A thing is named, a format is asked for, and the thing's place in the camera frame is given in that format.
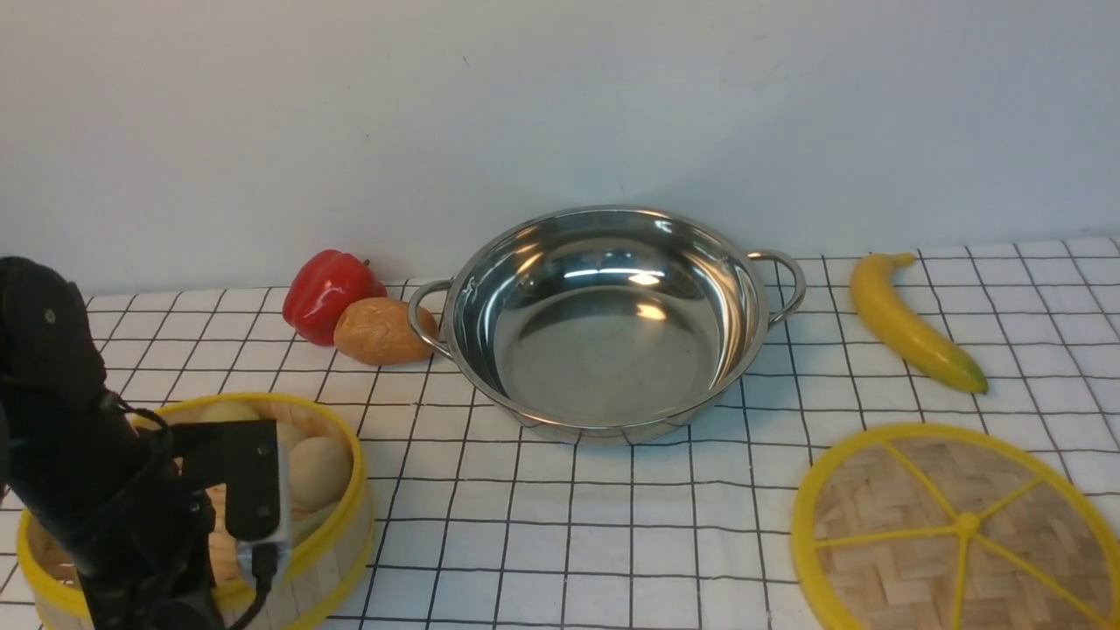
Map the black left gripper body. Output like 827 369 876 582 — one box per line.
66 456 225 629

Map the yellow-rimmed bamboo steamer basket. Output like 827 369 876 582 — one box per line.
17 392 376 629

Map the yellow-rimmed woven steamer lid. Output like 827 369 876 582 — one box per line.
788 423 1119 629

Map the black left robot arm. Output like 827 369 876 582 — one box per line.
3 256 225 629

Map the pale green dumpling right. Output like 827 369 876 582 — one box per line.
291 500 340 548

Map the pale green round bun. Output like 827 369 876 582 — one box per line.
197 400 261 424

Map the white round bun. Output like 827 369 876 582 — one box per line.
276 421 307 453

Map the cream round bun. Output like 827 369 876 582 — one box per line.
289 436 352 512

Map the red bell pepper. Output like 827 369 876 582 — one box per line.
283 248 388 348

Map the brown potato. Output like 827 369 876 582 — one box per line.
333 297 433 365

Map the white black-grid tablecloth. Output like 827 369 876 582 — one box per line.
87 238 1119 629

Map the yellow banana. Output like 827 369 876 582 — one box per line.
849 252 989 395

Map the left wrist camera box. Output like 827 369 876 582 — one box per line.
171 418 292 584

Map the stainless steel two-handled pot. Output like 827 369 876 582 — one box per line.
407 205 808 445

